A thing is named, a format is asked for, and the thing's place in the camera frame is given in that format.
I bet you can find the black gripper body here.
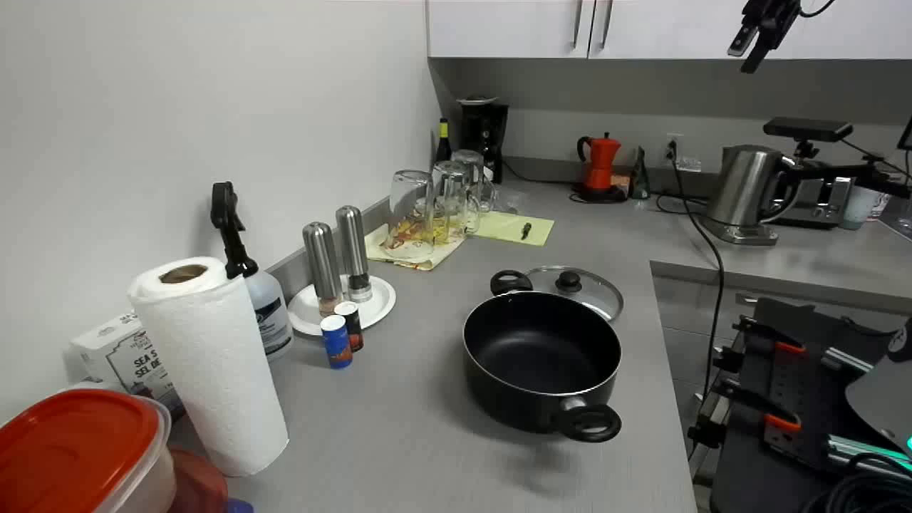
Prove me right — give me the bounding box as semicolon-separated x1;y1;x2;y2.
726;0;801;74

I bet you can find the glass pot lid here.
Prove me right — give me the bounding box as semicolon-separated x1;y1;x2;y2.
491;264;625;322

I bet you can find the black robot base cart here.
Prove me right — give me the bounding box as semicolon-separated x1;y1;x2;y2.
689;300;912;513

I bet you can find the red moka pot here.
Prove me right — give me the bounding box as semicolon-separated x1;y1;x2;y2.
576;130;626;203

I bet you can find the black cooking pot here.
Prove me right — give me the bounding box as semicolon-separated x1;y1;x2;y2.
461;294;620;441

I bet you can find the red lid plastic container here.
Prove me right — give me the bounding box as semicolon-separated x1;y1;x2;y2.
0;386;176;513

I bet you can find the stainless steel kettle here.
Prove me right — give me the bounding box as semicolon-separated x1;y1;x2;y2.
699;144;799;245

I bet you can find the white mug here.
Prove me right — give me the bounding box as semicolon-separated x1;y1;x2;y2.
841;186;883;230

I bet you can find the black coffee maker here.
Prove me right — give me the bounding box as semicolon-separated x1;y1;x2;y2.
455;96;506;180

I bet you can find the white upper cabinet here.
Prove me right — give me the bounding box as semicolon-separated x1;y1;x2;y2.
424;0;912;59

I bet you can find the dark glass bottle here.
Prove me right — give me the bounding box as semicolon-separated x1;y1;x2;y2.
432;117;452;166

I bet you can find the yellow notepad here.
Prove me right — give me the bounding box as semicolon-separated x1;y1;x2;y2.
474;211;552;248

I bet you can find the right drinking glass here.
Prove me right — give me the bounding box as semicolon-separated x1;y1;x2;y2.
431;149;492;230

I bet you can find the drinking glass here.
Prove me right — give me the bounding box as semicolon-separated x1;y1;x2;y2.
431;149;492;230
387;167;432;245

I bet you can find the left drinking glass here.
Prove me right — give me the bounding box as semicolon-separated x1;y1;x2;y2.
387;167;432;245

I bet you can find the floral dish mat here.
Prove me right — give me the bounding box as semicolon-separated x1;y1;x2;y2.
365;218;464;274

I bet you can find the right steel grinder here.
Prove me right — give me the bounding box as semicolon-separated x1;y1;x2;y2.
337;206;374;301

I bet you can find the steel grinder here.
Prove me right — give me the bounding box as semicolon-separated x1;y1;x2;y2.
337;206;374;301
303;221;343;317

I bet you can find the white round plate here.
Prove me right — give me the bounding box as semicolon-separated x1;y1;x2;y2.
288;275;397;335

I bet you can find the left steel grinder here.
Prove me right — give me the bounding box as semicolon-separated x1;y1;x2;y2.
303;221;343;317

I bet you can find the blue cap spice jar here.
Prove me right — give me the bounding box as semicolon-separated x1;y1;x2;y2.
320;317;353;368

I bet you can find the black trigger spray bottle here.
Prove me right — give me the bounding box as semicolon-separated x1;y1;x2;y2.
211;181;293;355

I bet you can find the paper towel roll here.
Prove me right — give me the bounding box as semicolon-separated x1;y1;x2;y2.
129;257;288;476

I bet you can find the white cardboard box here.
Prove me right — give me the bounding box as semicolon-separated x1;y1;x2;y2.
65;312;184;419

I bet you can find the black power cable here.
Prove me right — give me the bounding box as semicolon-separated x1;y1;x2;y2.
667;140;729;402

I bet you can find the black camera on stand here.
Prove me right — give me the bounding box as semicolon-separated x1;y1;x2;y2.
763;117;908;198

